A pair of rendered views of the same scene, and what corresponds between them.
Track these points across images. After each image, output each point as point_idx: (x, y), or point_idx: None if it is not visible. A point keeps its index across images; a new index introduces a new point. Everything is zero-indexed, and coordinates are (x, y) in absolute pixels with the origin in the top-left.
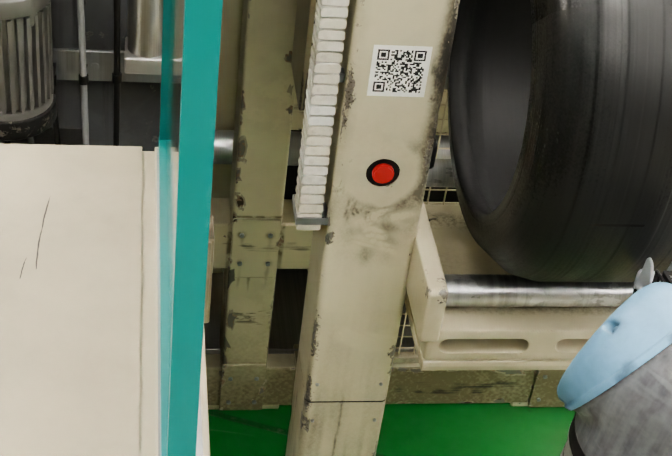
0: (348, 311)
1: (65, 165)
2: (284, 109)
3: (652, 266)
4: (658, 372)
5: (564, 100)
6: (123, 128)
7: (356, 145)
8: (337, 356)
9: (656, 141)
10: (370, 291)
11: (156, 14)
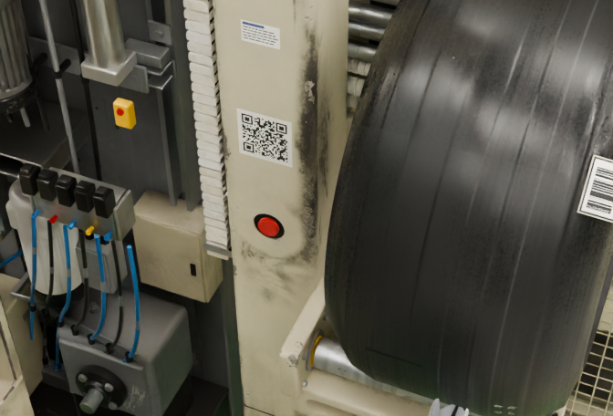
0: (263, 339)
1: None
2: None
3: (431, 410)
4: None
5: (338, 218)
6: (138, 116)
7: (239, 194)
8: (261, 375)
9: (418, 287)
10: (278, 328)
11: (99, 32)
